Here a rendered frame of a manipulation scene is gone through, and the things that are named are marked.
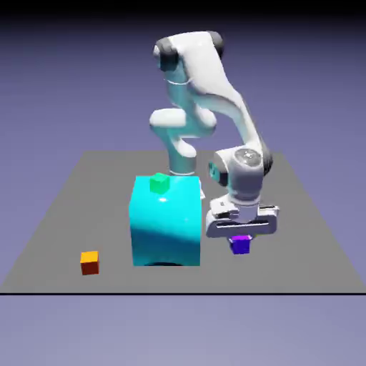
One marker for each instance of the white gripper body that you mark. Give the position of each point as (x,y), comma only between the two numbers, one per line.
(243,228)

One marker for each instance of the small purple cube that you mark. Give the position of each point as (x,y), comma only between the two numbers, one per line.
(240,246)

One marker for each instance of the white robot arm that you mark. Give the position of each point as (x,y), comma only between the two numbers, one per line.
(200,71)

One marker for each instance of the small green cube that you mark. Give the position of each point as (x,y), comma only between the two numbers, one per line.
(159,183)

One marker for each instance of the small orange cube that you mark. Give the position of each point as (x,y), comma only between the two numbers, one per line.
(89,263)

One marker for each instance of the large cyan box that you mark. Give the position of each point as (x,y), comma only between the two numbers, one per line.
(165,223)

